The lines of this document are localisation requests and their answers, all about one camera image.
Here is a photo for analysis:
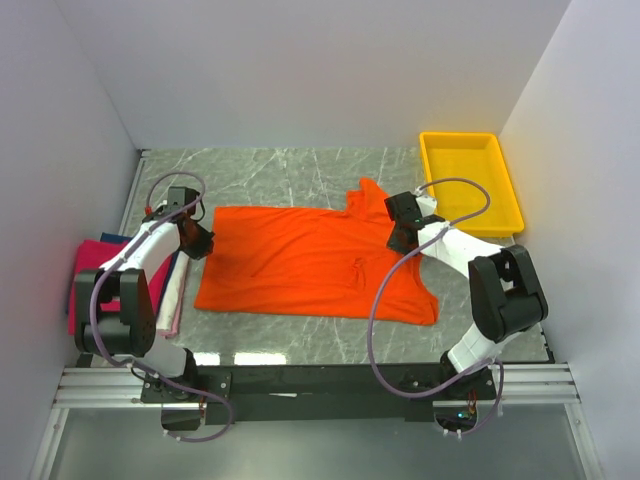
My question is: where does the orange t shirt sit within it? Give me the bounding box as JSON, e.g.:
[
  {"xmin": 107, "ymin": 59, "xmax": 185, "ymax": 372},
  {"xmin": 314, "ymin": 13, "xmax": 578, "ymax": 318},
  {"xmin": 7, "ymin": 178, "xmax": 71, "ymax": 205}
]
[{"xmin": 194, "ymin": 178, "xmax": 439, "ymax": 325}]

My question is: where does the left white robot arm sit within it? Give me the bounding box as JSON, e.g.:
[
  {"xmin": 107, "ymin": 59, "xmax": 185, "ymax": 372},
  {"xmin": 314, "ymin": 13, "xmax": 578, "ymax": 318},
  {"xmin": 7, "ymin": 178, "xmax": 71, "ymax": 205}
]
[{"xmin": 72, "ymin": 187, "xmax": 214, "ymax": 402}]

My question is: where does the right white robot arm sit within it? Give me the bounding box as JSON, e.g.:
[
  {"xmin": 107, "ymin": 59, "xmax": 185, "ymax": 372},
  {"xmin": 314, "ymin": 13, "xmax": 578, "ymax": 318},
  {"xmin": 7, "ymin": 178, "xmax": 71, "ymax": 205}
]
[{"xmin": 384, "ymin": 192, "xmax": 548, "ymax": 399}]

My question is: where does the folded navy t shirt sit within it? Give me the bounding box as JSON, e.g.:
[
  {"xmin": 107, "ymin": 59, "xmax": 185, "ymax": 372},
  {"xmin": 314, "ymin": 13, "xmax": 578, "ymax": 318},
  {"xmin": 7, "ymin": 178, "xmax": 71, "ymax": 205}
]
[{"xmin": 100, "ymin": 232, "xmax": 178, "ymax": 280}]

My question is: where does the yellow plastic tray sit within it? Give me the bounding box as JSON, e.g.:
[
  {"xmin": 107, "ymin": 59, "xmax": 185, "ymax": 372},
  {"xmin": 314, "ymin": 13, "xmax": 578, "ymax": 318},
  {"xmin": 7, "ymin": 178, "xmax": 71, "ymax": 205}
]
[{"xmin": 419, "ymin": 132, "xmax": 525, "ymax": 238}]

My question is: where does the folded magenta t shirt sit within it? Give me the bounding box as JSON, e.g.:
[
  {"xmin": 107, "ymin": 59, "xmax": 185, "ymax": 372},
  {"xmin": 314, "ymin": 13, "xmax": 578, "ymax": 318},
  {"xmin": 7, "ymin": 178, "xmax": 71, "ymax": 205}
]
[{"xmin": 67, "ymin": 237, "xmax": 166, "ymax": 336}]

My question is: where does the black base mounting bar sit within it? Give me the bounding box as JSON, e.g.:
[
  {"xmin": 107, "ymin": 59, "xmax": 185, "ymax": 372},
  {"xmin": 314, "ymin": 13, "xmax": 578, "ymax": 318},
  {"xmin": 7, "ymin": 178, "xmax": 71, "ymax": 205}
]
[{"xmin": 141, "ymin": 363, "xmax": 497, "ymax": 425}]

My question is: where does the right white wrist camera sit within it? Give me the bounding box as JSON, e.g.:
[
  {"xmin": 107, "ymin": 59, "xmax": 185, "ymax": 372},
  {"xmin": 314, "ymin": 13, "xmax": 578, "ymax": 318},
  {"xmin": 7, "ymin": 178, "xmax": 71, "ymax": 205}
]
[{"xmin": 414, "ymin": 189, "xmax": 437, "ymax": 217}]

